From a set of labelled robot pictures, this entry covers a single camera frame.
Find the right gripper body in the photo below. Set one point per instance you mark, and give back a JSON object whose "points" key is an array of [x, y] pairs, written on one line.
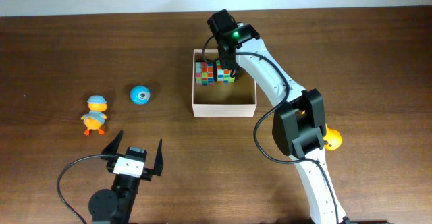
{"points": [[228, 62]]}

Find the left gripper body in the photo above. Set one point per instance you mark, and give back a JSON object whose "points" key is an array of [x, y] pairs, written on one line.
{"points": [[145, 173]]}

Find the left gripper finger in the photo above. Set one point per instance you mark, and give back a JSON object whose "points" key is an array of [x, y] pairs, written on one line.
{"points": [[110, 151], [158, 164]]}

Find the colourful puzzle cube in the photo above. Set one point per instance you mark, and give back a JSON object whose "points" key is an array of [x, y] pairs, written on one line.
{"points": [[204, 74], [223, 76]]}

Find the orange duck with blue hat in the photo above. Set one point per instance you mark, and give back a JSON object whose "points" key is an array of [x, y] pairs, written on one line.
{"points": [[95, 118]]}

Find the yellow rubber animal toy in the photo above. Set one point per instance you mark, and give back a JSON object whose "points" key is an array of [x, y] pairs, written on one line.
{"points": [[333, 139]]}

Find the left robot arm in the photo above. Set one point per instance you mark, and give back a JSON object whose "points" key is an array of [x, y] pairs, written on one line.
{"points": [[114, 205]]}

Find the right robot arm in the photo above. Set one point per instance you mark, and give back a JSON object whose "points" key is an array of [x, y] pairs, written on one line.
{"points": [[299, 124]]}

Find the beige open cardboard box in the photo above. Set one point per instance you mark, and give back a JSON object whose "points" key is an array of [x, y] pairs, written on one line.
{"points": [[236, 99]]}

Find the blue one-eyed ball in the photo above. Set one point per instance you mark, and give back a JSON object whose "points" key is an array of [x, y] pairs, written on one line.
{"points": [[140, 95]]}

